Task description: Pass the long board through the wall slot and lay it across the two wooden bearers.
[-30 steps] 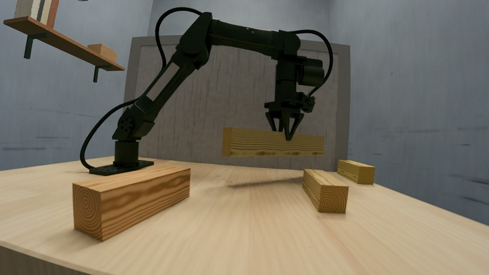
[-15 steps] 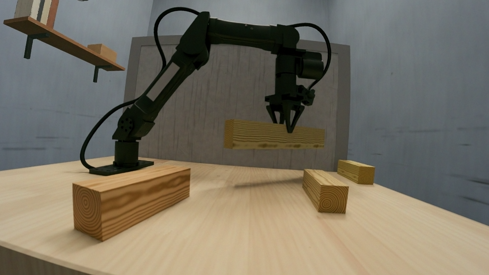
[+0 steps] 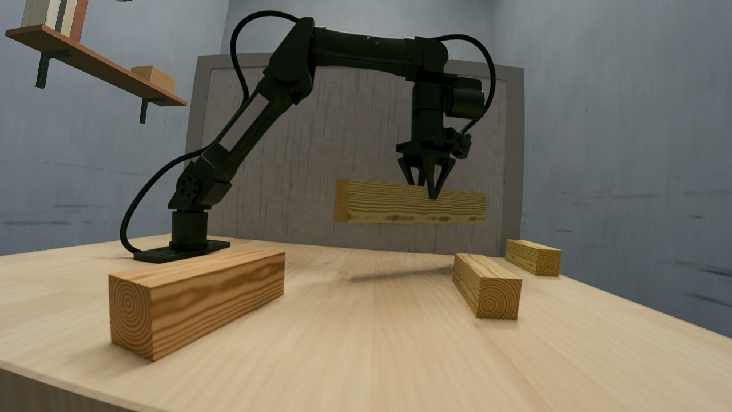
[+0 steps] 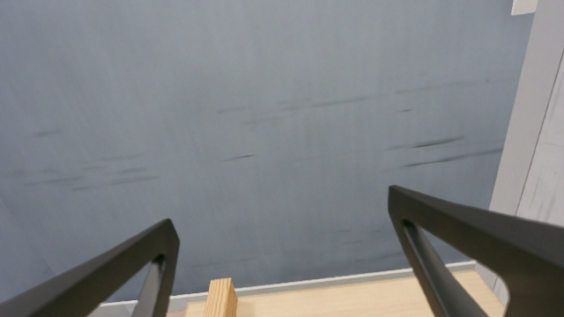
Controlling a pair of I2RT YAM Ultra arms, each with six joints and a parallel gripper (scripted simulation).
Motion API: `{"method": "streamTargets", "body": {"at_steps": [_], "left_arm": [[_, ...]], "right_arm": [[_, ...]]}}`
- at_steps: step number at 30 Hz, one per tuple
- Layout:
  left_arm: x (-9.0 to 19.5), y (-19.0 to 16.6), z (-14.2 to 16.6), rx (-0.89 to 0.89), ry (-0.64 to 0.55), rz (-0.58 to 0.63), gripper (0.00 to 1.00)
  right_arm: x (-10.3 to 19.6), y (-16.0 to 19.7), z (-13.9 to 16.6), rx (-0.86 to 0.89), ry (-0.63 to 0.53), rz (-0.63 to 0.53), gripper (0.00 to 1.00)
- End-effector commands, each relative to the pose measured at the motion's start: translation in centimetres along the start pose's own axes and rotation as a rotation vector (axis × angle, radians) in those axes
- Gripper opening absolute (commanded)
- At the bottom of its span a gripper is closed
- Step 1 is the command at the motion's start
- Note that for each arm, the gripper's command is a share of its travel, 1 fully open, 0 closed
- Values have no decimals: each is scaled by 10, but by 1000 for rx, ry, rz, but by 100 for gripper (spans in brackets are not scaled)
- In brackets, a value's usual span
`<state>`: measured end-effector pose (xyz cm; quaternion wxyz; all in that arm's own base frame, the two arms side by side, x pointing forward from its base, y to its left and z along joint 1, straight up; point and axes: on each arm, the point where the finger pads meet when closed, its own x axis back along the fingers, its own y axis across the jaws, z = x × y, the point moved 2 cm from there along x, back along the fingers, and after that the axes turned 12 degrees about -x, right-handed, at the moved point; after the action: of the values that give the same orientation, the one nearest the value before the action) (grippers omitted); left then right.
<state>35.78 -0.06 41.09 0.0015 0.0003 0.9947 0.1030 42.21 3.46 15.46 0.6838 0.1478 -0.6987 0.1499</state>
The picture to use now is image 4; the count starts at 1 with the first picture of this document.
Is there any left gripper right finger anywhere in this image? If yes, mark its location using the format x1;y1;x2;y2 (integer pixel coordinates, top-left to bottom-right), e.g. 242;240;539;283
388;185;564;317

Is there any grey panel wall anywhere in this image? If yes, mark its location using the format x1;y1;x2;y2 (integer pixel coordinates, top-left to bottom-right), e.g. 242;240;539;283
489;0;564;226

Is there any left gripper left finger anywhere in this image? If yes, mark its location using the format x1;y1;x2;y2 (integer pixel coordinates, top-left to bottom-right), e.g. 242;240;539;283
0;218;180;317

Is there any light brown wooden block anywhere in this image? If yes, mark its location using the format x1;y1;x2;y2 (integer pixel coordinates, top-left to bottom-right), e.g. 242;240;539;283
204;278;238;317

